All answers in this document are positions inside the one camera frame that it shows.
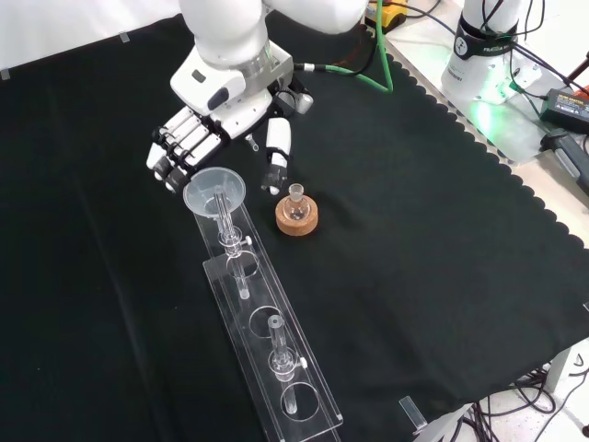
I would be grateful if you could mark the translucent plastic funnel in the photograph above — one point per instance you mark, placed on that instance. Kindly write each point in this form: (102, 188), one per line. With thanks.
(202, 202)

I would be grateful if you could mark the black power adapter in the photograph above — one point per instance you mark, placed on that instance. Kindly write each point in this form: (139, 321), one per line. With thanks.
(563, 108)

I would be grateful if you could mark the black and grey device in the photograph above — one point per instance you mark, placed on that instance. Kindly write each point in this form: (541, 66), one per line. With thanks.
(563, 149)

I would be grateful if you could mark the grey table leg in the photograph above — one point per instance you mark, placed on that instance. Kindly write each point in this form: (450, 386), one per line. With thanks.
(559, 373)

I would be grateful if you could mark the clear cloth clip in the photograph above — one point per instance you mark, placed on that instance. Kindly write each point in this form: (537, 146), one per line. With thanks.
(412, 414)
(4, 74)
(124, 37)

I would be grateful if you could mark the black cloth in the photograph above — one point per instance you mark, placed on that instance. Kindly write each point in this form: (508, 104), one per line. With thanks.
(414, 230)

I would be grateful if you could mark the yellow stop button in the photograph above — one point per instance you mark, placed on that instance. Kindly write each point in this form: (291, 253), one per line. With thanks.
(393, 18)

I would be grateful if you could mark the clear acrylic funnel stand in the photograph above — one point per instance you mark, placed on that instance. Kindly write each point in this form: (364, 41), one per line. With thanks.
(276, 294)

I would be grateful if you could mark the small grey wrist camera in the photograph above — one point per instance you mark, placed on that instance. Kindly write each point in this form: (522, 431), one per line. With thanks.
(301, 102)

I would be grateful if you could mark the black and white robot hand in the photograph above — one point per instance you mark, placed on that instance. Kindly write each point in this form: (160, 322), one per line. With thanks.
(230, 92)

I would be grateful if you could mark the small round-bottom glass flask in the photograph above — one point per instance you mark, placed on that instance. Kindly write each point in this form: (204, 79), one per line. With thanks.
(294, 209)

